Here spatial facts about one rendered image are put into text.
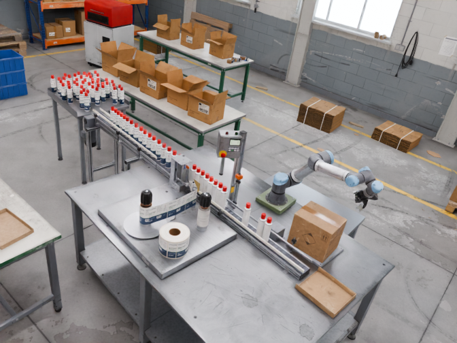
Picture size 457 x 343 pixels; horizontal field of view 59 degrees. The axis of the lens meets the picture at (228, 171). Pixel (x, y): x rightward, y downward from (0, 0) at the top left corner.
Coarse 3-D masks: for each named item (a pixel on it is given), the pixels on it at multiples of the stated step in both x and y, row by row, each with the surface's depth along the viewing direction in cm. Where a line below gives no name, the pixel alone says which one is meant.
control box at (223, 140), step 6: (222, 132) 296; (228, 132) 298; (234, 132) 299; (222, 138) 293; (228, 138) 294; (234, 138) 294; (240, 138) 295; (222, 144) 296; (228, 144) 296; (240, 144) 298; (216, 150) 307; (222, 150) 298; (228, 156) 302; (234, 156) 302
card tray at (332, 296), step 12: (312, 276) 274; (324, 276) 275; (300, 288) 260; (312, 288) 265; (324, 288) 266; (336, 288) 268; (348, 288) 264; (312, 300) 255; (324, 300) 257; (336, 300) 259; (348, 300) 260; (336, 312) 246
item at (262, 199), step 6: (264, 192) 346; (258, 198) 338; (264, 198) 338; (288, 198) 342; (294, 198) 343; (264, 204) 336; (270, 204) 332; (276, 204) 332; (282, 204) 333; (288, 204) 335; (276, 210) 329; (282, 210) 330
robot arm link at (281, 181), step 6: (276, 174) 330; (282, 174) 330; (276, 180) 325; (282, 180) 324; (288, 180) 329; (276, 186) 327; (282, 186) 326; (288, 186) 332; (276, 192) 330; (282, 192) 330
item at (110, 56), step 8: (104, 48) 556; (112, 48) 566; (120, 48) 570; (128, 48) 563; (136, 48) 556; (104, 56) 553; (112, 56) 535; (120, 56) 540; (128, 56) 550; (104, 64) 559; (112, 64) 548; (112, 72) 554
